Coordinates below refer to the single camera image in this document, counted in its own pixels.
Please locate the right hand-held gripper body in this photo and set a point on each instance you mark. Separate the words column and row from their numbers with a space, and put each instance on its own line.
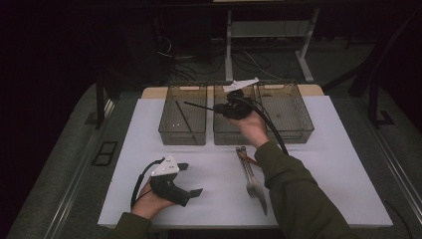
column 237, row 108

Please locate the person's left hand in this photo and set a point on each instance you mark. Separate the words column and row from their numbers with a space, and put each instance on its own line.
column 147, row 204

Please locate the white metal stand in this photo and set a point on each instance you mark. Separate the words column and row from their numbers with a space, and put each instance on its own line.
column 228, row 49

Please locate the grey transparent plastic bin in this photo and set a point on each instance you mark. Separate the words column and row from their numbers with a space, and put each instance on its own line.
column 182, row 113
column 288, row 109
column 225, row 129

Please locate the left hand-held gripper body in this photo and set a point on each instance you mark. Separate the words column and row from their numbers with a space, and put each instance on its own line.
column 166, row 186

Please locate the black chopstick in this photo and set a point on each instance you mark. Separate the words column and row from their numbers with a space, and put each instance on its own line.
column 183, row 116
column 199, row 106

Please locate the black metal stand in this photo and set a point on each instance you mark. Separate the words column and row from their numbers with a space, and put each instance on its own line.
column 99, row 99
column 373, row 99

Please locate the brown wooden spoon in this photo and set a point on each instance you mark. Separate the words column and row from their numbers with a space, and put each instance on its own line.
column 252, row 160

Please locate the metal fork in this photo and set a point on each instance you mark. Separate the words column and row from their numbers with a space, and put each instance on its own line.
column 251, row 186

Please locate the metal floor rail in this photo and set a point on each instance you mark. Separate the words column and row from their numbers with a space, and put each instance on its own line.
column 71, row 195
column 403, row 179

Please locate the person's right hand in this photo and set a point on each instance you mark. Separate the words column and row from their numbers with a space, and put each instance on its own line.
column 253, row 131

